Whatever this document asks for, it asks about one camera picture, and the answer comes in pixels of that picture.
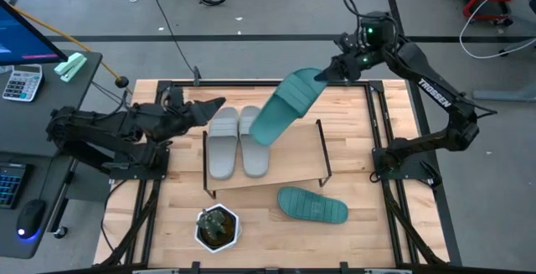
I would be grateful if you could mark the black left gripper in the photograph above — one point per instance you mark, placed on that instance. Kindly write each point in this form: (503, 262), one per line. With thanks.
(178, 119)

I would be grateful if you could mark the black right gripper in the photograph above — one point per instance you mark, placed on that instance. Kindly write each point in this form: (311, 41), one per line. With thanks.
(352, 66)

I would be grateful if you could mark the grey rubber slide sandal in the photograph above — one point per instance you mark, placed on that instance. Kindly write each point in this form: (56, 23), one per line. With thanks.
(255, 161)
(222, 156)

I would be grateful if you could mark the green rubber slide sandal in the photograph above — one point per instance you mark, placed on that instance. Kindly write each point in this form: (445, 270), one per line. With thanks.
(312, 205)
(285, 102)

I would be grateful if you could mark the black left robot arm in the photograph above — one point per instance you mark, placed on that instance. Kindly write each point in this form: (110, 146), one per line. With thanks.
(92, 123)

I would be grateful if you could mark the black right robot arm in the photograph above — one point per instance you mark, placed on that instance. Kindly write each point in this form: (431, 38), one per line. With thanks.
(435, 94)

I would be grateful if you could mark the small green cactus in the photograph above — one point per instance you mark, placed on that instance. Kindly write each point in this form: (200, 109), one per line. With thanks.
(211, 221)

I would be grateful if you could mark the white hexagonal plant pot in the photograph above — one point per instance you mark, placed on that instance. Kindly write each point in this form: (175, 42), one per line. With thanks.
(218, 249)

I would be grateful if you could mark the mint green stapler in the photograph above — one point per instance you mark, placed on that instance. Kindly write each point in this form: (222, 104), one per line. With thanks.
(70, 66)

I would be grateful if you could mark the black office desk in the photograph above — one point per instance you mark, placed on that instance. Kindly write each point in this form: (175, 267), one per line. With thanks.
(63, 94)

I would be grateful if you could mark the grey metal stand base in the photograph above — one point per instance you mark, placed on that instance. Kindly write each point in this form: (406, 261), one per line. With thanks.
(502, 94)

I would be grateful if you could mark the grey desk calculator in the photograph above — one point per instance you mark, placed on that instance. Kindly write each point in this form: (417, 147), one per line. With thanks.
(21, 85)

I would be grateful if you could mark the black desk caster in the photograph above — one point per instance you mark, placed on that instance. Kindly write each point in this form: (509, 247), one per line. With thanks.
(60, 232)

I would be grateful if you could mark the computer monitor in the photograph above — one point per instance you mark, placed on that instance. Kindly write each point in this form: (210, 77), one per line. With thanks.
(21, 39)

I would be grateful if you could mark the black computer mouse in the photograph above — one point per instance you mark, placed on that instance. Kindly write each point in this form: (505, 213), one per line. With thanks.
(31, 217)

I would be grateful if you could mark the backlit black keyboard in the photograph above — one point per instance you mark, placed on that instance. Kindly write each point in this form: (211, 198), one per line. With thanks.
(10, 186)

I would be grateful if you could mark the black frame clamp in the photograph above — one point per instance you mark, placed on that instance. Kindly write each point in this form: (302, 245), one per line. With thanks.
(196, 77)

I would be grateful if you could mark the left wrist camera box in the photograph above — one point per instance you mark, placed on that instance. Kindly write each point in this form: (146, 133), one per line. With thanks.
(176, 96)

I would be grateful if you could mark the black aluminium table frame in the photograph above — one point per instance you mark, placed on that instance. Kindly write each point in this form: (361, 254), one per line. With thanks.
(268, 83)

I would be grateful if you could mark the wooden shelf with black frame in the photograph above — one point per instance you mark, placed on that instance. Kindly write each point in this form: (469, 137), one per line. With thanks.
(293, 156)

